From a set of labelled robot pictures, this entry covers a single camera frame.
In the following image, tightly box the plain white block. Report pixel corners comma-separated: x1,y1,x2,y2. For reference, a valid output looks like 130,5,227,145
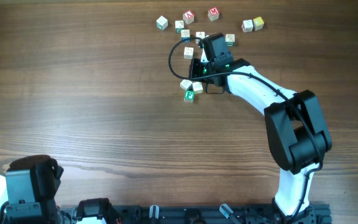
192,82,203,94

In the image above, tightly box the blue edged white block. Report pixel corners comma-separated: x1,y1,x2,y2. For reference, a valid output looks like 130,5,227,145
180,80,193,91

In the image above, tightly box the green F block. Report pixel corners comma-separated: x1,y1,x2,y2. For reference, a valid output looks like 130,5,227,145
184,90,195,103

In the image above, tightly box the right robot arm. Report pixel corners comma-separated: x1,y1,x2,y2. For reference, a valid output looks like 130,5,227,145
189,33,332,223

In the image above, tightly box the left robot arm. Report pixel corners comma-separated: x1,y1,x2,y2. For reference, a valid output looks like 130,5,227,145
0,155,64,224

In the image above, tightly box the plain wooden block lower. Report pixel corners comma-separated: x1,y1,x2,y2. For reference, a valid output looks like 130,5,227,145
183,47,194,60

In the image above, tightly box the plain block with figure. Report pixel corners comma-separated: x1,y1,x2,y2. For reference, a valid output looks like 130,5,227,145
195,32,205,44

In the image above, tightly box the blue edged bee block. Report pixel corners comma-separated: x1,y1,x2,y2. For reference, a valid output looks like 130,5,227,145
180,29,191,42

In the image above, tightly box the green edged block right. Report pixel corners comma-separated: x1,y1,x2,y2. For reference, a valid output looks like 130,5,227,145
225,34,236,47

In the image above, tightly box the green edged block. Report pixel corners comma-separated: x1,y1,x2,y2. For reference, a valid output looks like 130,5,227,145
225,34,236,47
156,16,168,30

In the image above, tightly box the green Z block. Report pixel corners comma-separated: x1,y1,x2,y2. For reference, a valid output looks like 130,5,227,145
175,20,185,34

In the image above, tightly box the red A block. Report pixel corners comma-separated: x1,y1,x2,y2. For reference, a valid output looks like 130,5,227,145
183,10,195,24

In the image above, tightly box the green edged block far left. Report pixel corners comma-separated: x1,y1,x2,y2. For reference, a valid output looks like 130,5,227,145
156,16,168,30

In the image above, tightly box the red M block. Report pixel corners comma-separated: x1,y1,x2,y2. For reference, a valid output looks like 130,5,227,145
208,7,220,21

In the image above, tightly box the red edged white block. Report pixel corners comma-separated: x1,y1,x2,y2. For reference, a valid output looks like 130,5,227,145
242,19,254,32

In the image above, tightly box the yellow block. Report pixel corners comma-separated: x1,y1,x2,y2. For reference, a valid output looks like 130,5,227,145
252,17,264,31

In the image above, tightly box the right grey clamp lever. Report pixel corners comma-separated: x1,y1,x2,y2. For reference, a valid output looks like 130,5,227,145
219,203,234,219

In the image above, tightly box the grey clamp lever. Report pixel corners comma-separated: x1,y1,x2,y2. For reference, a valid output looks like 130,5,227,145
219,203,234,219
149,205,160,220

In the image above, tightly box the left grey clamp lever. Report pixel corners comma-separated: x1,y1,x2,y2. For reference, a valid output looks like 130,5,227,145
149,205,160,220

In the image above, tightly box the right camera black cable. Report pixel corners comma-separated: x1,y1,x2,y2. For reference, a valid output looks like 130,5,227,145
168,36,324,218

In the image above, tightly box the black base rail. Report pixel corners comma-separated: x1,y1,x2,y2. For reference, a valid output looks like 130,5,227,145
58,204,333,224

